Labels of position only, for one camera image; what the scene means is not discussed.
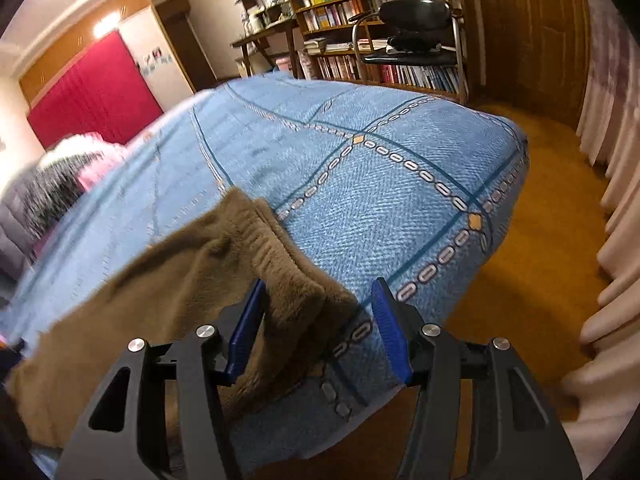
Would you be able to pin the red curtain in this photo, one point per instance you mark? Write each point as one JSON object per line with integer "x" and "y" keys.
{"x": 101, "y": 92}

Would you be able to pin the pink floral curtain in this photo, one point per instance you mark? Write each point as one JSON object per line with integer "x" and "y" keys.
{"x": 605, "y": 435}

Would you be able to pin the leopard print cloth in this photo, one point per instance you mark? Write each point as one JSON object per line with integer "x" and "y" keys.
{"x": 52, "y": 191}

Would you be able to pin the wooden door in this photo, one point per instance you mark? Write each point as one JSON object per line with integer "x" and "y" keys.
{"x": 536, "y": 55}

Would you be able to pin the wooden desk with shelf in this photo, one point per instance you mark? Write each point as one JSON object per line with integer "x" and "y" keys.
{"x": 261, "y": 20}

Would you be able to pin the pink pillow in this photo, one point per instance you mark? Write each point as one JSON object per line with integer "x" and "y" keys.
{"x": 100, "y": 159}

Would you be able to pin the brown fleece pants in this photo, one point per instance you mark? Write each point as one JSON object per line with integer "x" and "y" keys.
{"x": 175, "y": 286}

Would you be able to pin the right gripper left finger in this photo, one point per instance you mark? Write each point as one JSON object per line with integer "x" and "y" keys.
{"x": 122, "y": 432}

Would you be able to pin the blue patterned bedspread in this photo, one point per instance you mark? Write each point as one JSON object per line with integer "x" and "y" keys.
{"x": 370, "y": 182}

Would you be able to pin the black office chair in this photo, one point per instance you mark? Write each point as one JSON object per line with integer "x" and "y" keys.
{"x": 424, "y": 51}

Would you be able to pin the wooden bookshelf with books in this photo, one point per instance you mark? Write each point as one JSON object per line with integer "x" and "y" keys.
{"x": 380, "y": 25}

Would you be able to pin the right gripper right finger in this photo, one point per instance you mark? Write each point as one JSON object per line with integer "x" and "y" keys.
{"x": 515, "y": 432}

